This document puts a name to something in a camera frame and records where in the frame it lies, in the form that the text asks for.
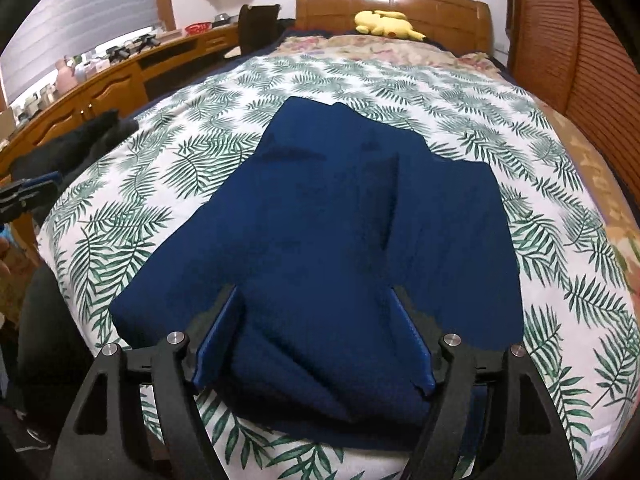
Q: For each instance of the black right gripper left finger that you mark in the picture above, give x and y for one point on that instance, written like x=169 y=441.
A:
x=135 y=415

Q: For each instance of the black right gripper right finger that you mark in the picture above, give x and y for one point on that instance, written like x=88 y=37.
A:
x=495 y=401

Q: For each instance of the navy blue jacket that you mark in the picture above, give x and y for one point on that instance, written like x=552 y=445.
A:
x=315 y=229

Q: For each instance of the black garment on bed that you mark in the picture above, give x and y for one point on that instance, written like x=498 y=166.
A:
x=66 y=153

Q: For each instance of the pink bottle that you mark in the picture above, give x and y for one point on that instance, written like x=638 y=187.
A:
x=65 y=77

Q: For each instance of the palm leaf print bedsheet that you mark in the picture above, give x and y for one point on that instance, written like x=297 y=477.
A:
x=580 y=325

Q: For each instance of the long wooden desk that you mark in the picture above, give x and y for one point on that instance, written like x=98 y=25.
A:
x=126 y=87

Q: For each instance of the grey window blind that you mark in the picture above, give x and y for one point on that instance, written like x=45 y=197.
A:
x=59 y=28

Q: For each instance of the red bowl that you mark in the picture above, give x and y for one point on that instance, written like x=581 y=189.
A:
x=197 y=28

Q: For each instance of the floral blanket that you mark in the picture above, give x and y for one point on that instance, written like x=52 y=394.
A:
x=400 y=50

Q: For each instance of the dark brown chair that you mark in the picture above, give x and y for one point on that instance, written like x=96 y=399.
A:
x=257 y=29

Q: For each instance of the yellow plush toy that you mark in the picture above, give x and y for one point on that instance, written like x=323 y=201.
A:
x=389 y=24

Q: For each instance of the wooden louvered wardrobe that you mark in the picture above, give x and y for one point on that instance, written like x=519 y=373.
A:
x=564 y=52

